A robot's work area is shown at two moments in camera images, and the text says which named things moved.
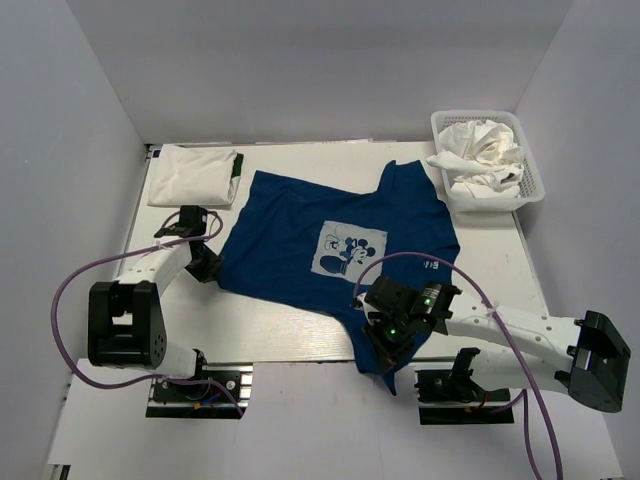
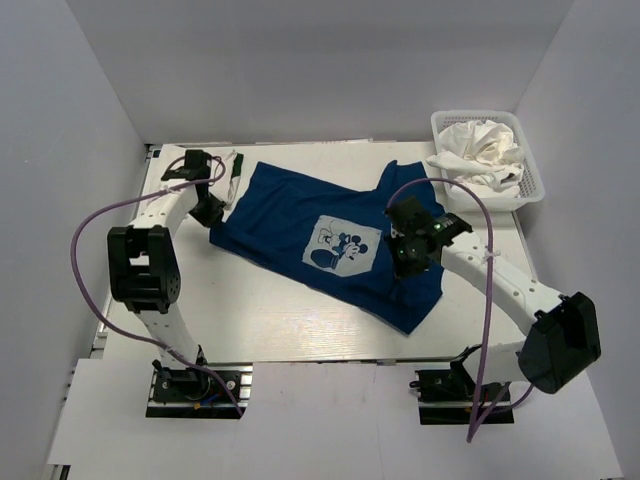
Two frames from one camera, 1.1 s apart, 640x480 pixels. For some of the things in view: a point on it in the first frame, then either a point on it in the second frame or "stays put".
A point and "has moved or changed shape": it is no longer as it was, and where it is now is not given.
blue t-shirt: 326,246 has moved or changed shape
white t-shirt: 482,157 stays put
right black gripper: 388,354 to 401,269
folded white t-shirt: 188,176 stays put
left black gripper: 212,268 to 213,216
